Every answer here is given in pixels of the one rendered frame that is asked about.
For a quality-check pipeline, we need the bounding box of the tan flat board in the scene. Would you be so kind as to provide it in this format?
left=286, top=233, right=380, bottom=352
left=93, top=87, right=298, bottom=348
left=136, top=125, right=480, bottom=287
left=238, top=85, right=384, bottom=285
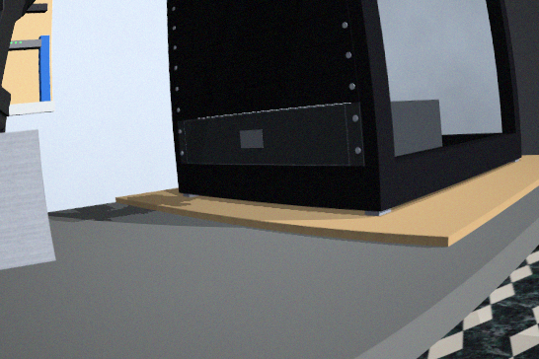
left=115, top=155, right=539, bottom=247

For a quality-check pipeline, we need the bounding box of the black server rack frame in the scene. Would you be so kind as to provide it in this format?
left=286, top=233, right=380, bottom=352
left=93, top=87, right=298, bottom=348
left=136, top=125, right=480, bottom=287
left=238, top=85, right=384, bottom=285
left=167, top=0, right=522, bottom=216

